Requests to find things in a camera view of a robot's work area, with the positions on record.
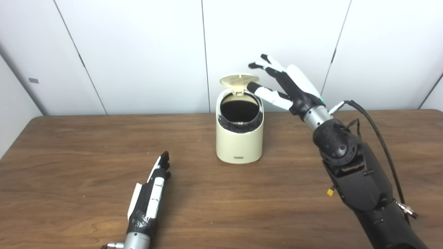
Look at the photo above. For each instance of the black bin liner bag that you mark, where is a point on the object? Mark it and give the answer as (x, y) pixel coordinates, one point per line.
(238, 128)

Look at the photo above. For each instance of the cream-colored bin body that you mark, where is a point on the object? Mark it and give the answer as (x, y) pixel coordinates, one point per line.
(238, 145)

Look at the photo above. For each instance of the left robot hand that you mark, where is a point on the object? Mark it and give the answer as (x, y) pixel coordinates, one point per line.
(148, 200)

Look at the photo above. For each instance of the cream round bin lid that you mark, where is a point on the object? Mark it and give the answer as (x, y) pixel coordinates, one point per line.
(238, 80)

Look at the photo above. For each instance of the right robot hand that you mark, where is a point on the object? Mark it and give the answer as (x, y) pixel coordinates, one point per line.
(301, 86)

